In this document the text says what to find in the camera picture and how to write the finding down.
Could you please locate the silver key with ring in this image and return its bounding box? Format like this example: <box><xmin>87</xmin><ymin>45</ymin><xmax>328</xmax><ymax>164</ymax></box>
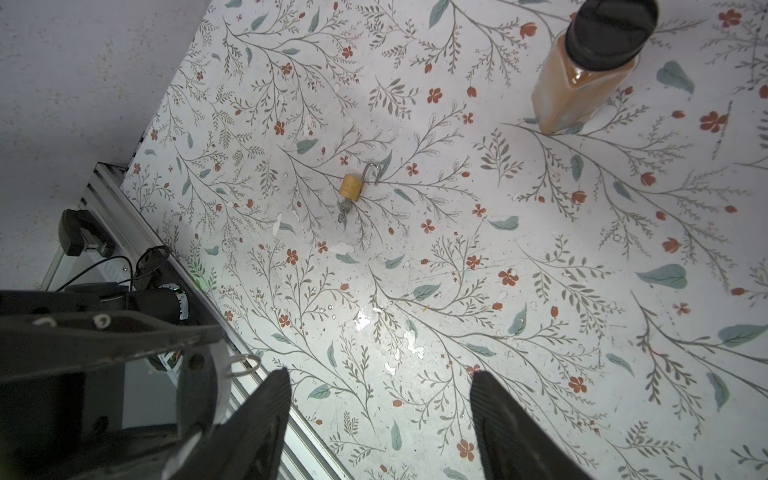
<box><xmin>337</xmin><ymin>198</ymin><xmax>354</xmax><ymax>224</ymax></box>

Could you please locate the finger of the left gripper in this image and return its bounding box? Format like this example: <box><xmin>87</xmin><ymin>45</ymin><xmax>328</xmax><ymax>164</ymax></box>
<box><xmin>1</xmin><ymin>311</ymin><xmax>225</xmax><ymax>384</ymax></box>

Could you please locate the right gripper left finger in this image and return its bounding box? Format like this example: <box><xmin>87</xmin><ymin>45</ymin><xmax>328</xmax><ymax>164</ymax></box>
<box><xmin>161</xmin><ymin>368</ymin><xmax>292</xmax><ymax>479</ymax></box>

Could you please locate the brass padlock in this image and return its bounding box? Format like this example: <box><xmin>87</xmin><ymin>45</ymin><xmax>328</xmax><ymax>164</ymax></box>
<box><xmin>339</xmin><ymin>162</ymin><xmax>382</xmax><ymax>202</ymax></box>

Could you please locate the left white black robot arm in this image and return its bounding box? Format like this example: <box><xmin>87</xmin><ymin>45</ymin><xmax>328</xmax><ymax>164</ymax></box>
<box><xmin>1</xmin><ymin>279</ymin><xmax>225</xmax><ymax>383</ymax></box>

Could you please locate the spice jar black lid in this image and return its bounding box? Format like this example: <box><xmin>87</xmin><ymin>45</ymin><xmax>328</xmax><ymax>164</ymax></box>
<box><xmin>531</xmin><ymin>0</ymin><xmax>659</xmax><ymax>135</ymax></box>

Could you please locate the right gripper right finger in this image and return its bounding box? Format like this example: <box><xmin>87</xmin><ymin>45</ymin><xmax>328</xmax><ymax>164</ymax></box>
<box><xmin>470</xmin><ymin>371</ymin><xmax>591</xmax><ymax>480</ymax></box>

